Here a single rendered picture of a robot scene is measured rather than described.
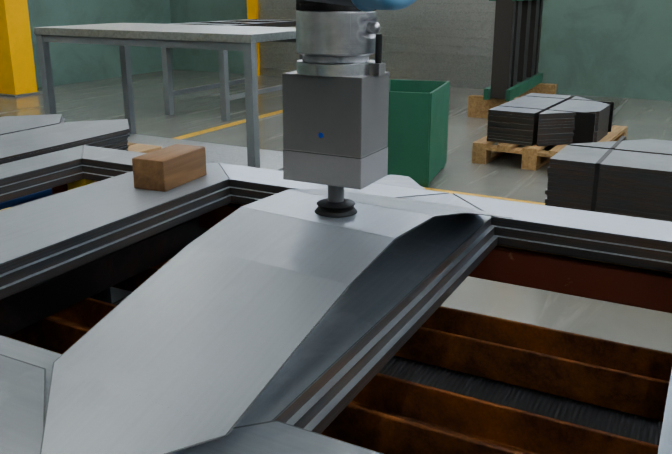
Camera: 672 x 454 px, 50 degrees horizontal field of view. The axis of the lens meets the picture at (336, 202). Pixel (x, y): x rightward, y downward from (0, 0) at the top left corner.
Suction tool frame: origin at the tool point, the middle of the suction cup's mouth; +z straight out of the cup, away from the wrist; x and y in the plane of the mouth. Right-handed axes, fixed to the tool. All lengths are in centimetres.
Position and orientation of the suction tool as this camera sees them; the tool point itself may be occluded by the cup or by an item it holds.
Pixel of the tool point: (335, 223)
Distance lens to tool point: 73.2
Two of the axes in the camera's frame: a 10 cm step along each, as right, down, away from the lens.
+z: 0.0, 9.6, 2.8
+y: -8.9, -1.3, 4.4
